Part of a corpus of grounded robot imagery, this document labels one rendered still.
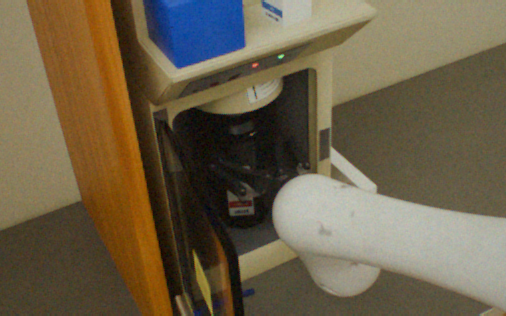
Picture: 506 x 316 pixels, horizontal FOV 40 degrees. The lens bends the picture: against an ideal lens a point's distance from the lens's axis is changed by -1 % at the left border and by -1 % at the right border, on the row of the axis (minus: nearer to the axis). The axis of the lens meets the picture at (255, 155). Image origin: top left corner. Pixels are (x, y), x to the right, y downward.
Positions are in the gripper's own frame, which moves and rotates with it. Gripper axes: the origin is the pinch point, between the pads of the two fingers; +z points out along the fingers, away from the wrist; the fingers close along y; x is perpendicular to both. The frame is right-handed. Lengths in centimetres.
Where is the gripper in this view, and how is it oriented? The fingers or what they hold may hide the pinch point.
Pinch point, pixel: (237, 140)
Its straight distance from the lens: 127.5
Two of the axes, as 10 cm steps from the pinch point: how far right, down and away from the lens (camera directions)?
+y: -8.8, 3.4, -3.4
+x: 0.6, 7.8, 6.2
